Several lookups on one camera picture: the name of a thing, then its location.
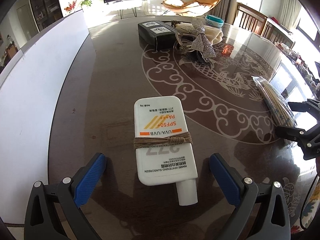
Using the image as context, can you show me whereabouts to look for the bag of cotton swabs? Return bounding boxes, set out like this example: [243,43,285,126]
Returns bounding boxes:
[252,76,296,127]

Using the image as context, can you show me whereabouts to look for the white sunscreen tube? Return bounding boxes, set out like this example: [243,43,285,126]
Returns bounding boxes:
[133,96,198,206]

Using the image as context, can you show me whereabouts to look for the cream knitted cloth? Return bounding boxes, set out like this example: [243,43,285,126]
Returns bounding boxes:
[175,23,223,45]

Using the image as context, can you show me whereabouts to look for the rhinestone bow hair claw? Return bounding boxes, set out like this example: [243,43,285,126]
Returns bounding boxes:
[175,20,216,63]

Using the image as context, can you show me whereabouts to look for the black soap bar box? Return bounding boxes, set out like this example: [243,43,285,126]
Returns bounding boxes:
[137,20,177,51]

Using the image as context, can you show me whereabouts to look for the wooden dining chair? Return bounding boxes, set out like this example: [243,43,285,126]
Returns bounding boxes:
[233,2,267,36]

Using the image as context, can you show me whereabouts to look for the white cardboard box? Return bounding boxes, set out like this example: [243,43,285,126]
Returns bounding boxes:
[1,11,96,225]

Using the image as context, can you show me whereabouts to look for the teal white round container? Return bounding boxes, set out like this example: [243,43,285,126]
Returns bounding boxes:
[205,15,224,28]

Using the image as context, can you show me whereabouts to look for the orange lounge chair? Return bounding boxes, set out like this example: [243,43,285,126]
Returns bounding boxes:
[162,0,221,17]

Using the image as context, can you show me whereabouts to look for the red flower plant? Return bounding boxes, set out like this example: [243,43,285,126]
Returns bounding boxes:
[64,1,77,14]

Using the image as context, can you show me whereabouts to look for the white tv console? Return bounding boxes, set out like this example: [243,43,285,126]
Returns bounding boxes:
[106,0,168,19]

